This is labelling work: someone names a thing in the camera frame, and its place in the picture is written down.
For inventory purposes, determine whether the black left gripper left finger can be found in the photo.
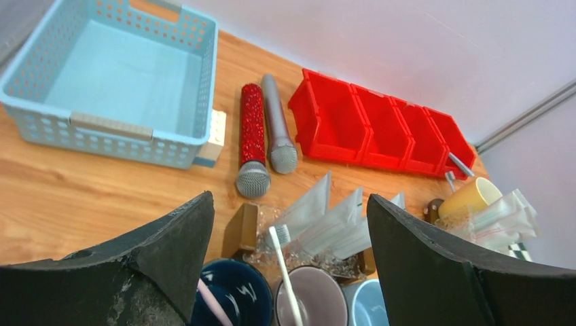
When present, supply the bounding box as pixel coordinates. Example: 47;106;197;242
1;191;215;325

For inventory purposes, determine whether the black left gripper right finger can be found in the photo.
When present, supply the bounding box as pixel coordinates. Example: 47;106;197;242
367;194;575;325

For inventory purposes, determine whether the light blue mug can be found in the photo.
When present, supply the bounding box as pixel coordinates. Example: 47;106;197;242
342;279;390;326

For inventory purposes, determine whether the dark blue mug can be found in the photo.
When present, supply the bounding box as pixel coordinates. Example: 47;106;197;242
200;258;273;326

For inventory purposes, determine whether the grey toothpaste tube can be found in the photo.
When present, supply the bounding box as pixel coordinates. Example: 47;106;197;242
288;186;363;257

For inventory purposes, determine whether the cream yellow mug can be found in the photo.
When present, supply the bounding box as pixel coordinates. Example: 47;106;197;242
438;177;503;218

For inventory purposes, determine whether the purple grey mug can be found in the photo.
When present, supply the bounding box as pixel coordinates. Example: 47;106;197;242
272;266;348;326

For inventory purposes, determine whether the white toothbrush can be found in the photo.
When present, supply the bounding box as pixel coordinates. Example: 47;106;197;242
268;224;303;326

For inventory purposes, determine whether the clear textured plastic sheet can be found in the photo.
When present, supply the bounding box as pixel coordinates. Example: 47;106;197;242
433;212;473;240

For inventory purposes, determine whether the brown oval wooden tray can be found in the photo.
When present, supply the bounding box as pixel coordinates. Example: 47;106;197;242
423;198;444;224

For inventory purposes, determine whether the light blue toothbrush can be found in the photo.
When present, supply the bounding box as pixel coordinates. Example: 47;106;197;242
445;170;456;193

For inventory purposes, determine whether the green white chessboard mat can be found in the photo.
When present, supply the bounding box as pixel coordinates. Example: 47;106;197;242
508;243;532;261

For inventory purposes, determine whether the white toy brick block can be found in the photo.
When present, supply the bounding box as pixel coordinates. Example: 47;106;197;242
193;110;227;168

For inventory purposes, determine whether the red bin with toothbrushes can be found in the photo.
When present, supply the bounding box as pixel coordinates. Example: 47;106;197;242
425;107;476;169

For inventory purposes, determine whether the red glitter microphone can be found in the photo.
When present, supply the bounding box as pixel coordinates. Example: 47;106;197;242
236;84;271;199

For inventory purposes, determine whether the silver microphone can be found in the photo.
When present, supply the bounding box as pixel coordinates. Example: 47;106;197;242
261;74;298;175

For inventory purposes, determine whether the light blue plastic basket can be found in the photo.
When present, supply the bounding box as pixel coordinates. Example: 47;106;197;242
1;0;219;169

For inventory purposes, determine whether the aluminium corner frame post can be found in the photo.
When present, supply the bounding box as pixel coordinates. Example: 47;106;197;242
475;79;575;154

